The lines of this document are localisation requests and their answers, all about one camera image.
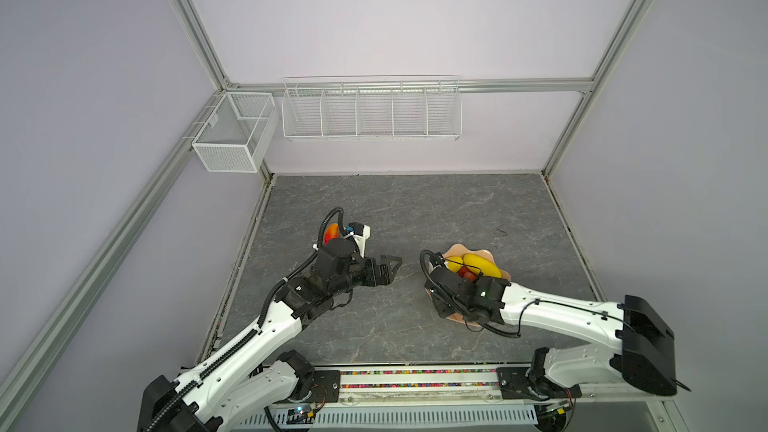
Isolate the red yellow mango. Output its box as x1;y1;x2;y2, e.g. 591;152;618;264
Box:
322;223;341;244

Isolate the yellow fruit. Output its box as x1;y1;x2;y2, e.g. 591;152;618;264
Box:
462;253;503;278
444;256;464;273

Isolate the pink scalloped fruit bowl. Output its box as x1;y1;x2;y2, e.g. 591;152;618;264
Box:
420;244;511;335

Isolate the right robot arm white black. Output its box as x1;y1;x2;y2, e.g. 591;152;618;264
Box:
419;250;684;401

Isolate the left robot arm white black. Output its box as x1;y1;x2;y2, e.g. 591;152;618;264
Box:
137;207;402;431

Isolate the white mesh box basket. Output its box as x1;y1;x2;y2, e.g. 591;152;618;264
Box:
192;92;279;173

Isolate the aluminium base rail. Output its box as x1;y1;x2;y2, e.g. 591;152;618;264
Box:
237;363;652;431

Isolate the white wire basket long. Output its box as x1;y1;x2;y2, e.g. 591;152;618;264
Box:
282;75;463;141

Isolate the aluminium frame profile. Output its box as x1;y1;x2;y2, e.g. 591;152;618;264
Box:
1;0;630;431

